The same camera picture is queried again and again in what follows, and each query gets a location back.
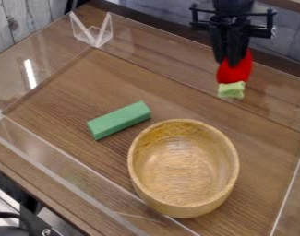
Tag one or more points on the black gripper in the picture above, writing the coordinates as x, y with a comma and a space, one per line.
233, 18

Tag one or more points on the red plush strawberry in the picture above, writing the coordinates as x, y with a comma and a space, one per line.
233, 77

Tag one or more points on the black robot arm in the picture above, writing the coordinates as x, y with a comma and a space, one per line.
229, 3

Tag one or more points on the wooden bowl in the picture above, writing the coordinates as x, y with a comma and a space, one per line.
184, 167

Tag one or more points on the green foam block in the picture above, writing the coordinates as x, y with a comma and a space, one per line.
119, 120

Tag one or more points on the clear acrylic enclosure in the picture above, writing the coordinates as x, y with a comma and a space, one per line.
59, 83

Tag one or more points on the black mount bracket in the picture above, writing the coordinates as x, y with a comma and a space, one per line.
35, 224

